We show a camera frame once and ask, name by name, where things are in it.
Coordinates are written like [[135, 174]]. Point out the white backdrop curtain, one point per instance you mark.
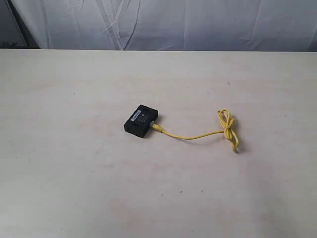
[[160, 25]]

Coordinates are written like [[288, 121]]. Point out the black rectangular adapter box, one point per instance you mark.
[[141, 121]]

